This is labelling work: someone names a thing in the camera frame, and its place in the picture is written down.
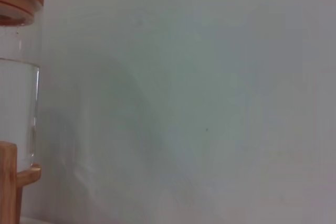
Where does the glass water dispenser jar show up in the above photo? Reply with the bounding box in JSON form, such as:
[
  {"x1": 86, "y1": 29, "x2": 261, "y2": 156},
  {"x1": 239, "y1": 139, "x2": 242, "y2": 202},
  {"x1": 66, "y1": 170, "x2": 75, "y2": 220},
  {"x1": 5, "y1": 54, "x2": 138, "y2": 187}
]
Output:
[{"x1": 0, "y1": 0, "x2": 43, "y2": 170}]

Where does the wooden dispenser stand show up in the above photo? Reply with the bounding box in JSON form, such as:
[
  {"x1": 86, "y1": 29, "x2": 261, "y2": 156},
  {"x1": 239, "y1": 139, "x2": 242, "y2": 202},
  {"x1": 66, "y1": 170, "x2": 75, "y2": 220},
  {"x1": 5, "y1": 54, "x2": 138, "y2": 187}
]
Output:
[{"x1": 0, "y1": 141, "x2": 42, "y2": 224}]

